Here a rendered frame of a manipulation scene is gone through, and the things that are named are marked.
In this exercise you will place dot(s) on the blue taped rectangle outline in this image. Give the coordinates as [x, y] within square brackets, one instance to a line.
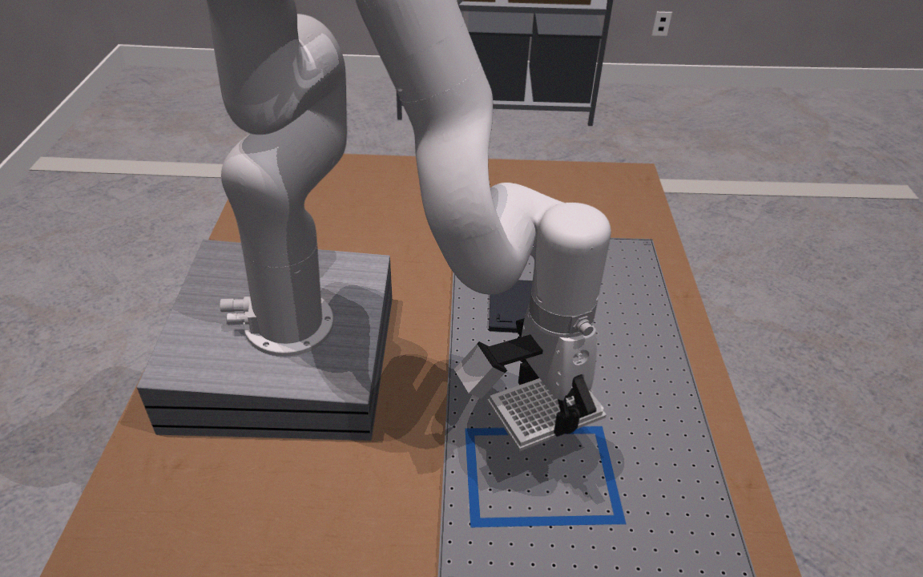
[476, 521]

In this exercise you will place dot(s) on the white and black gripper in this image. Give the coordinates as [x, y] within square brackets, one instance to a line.
[567, 360]

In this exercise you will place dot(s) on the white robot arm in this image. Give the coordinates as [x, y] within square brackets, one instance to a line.
[274, 64]

